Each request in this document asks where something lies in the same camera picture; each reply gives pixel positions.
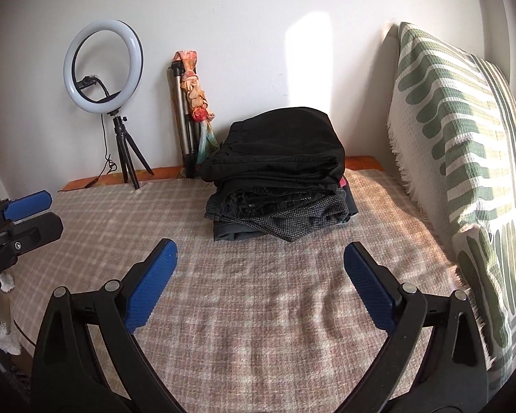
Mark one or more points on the floral orange scarf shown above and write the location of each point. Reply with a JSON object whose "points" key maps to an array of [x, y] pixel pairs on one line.
{"points": [[193, 90]]}

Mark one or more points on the beige plaid blanket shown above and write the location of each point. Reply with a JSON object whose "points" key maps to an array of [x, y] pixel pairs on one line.
{"points": [[258, 318]]}

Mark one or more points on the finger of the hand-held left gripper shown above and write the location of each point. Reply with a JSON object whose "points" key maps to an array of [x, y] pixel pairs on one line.
{"points": [[38, 229], [26, 204]]}

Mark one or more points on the folded black garment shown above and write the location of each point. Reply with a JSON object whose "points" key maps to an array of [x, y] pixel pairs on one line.
{"points": [[284, 195]]}

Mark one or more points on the black gooseneck phone holder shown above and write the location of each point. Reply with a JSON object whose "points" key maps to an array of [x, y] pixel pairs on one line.
{"points": [[95, 84]]}

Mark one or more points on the white lace cloth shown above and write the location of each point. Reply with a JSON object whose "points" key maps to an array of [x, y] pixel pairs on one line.
{"points": [[2, 337]]}

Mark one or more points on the green striped white pillow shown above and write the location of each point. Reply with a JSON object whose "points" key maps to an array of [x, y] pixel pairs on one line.
{"points": [[451, 137]]}

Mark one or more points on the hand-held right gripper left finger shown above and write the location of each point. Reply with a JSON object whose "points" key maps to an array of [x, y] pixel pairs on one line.
{"points": [[152, 284]]}

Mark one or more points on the black pants with yellow print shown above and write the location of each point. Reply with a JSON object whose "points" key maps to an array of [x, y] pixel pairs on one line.
{"points": [[279, 142]]}

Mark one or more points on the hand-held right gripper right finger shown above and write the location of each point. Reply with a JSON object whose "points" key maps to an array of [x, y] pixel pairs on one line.
{"points": [[370, 286]]}

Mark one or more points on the folded silver tripod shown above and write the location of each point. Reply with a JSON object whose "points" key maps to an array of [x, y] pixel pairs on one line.
{"points": [[185, 124]]}

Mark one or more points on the small black tripod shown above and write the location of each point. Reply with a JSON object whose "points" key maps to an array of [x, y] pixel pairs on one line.
{"points": [[124, 150]]}

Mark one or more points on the folded grey garment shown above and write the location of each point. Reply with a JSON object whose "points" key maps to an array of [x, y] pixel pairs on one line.
{"points": [[232, 233]]}

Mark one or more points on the folded dark checked garment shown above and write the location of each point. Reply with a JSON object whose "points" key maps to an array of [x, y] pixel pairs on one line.
{"points": [[292, 226]]}

